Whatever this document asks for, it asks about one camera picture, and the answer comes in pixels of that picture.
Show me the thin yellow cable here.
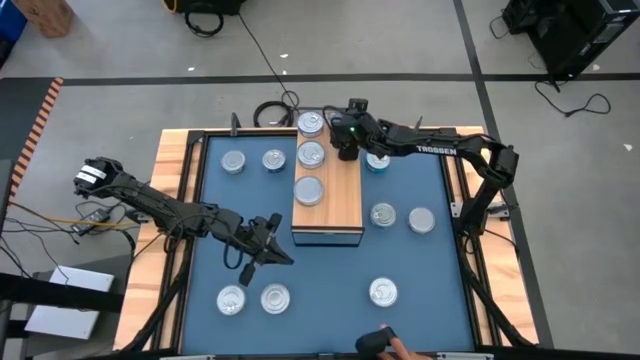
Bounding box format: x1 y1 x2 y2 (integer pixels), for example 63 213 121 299
8 201 139 227

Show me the blue plastic bin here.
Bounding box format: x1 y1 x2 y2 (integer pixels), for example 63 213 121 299
0 0 29 44

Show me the teal label tuna can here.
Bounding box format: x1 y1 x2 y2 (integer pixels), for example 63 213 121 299
296 140 327 170
365 152 392 175
368 276 400 309

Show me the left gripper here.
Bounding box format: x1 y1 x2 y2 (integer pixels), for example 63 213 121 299
238 213 295 288

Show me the long black cable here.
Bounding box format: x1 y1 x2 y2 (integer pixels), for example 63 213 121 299
237 12 301 111

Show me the black handheld device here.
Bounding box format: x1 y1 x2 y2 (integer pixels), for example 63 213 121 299
354 326 400 358

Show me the black metal beam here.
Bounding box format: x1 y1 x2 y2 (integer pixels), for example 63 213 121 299
0 272 126 315

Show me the green label tuna can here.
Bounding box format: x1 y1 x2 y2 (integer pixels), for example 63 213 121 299
259 283 292 316
220 149 247 176
407 206 437 235
293 175 325 207

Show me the thin black power cable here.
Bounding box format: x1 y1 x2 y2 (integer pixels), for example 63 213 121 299
533 79 613 119

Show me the coiled black cable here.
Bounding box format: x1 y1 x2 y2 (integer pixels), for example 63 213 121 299
183 8 225 39
252 99 297 129

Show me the blue label tuna can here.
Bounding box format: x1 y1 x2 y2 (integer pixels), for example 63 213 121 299
215 284 247 317
297 110 325 139
261 148 288 174
369 201 398 229

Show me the white flat panel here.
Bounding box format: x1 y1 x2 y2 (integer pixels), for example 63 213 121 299
23 264 116 341

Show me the brown cardboard box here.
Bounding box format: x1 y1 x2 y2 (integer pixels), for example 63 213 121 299
10 0 76 40

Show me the person's hand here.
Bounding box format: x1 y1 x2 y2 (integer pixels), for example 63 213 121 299
375 323 432 360

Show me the black ramp with striped edge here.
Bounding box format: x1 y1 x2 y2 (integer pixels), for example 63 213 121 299
0 76 65 204

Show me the blue table mat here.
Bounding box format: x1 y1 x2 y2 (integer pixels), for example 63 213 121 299
180 133 476 355

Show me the black-framed wooden shelf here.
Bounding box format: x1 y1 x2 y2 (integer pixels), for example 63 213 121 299
290 109 365 248

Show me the black table frame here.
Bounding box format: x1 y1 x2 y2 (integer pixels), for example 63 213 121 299
113 125 540 360

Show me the black power adapter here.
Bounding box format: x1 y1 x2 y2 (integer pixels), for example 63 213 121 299
69 208 111 236

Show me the black computer tower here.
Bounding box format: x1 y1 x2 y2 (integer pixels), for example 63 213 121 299
501 0 640 82

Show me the black equipment case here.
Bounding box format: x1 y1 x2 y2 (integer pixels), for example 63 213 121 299
160 0 247 16

